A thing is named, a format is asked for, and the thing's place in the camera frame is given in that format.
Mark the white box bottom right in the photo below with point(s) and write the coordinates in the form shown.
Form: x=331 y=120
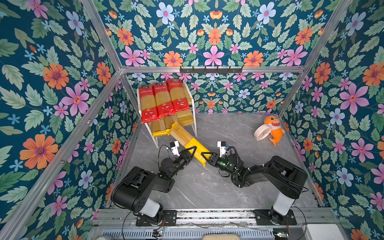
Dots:
x=323 y=232

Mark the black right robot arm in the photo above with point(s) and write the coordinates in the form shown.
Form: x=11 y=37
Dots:
x=288 y=178

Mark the red spaghetti bag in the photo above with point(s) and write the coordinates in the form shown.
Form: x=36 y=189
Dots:
x=178 y=96
x=163 y=100
x=148 y=104

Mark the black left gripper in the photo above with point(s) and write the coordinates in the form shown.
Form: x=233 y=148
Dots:
x=184 y=157

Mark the black hook rail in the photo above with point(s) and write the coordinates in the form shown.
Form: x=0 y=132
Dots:
x=211 y=70

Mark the white metal wooden shelf rack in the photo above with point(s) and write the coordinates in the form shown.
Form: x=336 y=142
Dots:
x=185 y=118

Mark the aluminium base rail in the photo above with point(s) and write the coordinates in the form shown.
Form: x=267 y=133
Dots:
x=213 y=224

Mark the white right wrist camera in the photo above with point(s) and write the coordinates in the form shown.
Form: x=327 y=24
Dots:
x=222 y=145

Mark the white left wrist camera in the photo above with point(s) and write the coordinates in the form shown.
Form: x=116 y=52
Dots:
x=175 y=148

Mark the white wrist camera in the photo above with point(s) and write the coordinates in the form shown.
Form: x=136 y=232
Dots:
x=222 y=145
x=175 y=148

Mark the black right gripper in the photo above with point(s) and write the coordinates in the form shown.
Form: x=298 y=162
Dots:
x=214 y=161

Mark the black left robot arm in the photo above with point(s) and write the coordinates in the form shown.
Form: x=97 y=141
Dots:
x=133 y=192

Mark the orange shark plush toy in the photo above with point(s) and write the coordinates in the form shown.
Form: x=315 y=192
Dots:
x=276 y=129

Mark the yellow pasta bag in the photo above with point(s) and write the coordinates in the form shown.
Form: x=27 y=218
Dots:
x=159 y=128
x=186 y=140
x=169 y=121

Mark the white tape roll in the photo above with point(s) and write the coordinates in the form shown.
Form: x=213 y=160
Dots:
x=262 y=132

